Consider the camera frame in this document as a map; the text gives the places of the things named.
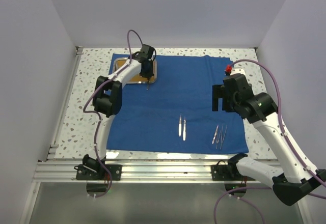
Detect steel instrument tray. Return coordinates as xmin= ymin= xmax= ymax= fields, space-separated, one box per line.
xmin=110 ymin=57 xmax=157 ymax=84

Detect thin steel tweezers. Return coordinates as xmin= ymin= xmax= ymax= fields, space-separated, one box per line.
xmin=219 ymin=125 xmax=228 ymax=149
xmin=216 ymin=130 xmax=222 ymax=149

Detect blue surgical cloth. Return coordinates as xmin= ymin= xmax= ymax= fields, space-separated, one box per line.
xmin=106 ymin=55 xmax=249 ymax=154

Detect long steel scalpel handle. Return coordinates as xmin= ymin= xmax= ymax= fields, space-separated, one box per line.
xmin=182 ymin=118 xmax=186 ymax=141

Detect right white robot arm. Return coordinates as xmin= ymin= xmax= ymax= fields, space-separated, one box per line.
xmin=211 ymin=73 xmax=325 ymax=206

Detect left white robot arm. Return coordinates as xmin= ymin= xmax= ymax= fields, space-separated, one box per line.
xmin=75 ymin=44 xmax=156 ymax=180

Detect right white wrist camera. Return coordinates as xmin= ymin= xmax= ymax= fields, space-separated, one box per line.
xmin=225 ymin=65 xmax=246 ymax=76

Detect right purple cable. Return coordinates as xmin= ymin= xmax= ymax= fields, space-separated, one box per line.
xmin=213 ymin=59 xmax=326 ymax=224

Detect purple cable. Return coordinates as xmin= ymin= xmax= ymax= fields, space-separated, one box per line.
xmin=213 ymin=59 xmax=326 ymax=224
xmin=83 ymin=30 xmax=143 ymax=199

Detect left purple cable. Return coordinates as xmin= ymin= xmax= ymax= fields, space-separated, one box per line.
xmin=83 ymin=30 xmax=143 ymax=199

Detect aluminium left side rail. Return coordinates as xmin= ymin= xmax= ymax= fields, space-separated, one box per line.
xmin=45 ymin=46 xmax=84 ymax=161

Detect aluminium rail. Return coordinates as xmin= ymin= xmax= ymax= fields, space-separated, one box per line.
xmin=32 ymin=158 xmax=219 ymax=183
xmin=45 ymin=46 xmax=84 ymax=161

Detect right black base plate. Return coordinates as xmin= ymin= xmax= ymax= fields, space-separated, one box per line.
xmin=210 ymin=160 xmax=254 ymax=181

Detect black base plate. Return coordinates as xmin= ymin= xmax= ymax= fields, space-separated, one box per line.
xmin=210 ymin=160 xmax=254 ymax=181
xmin=74 ymin=164 xmax=122 ymax=181

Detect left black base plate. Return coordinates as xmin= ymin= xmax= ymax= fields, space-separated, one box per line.
xmin=74 ymin=164 xmax=122 ymax=181

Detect aluminium front rail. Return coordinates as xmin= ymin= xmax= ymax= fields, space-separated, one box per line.
xmin=32 ymin=158 xmax=219 ymax=183

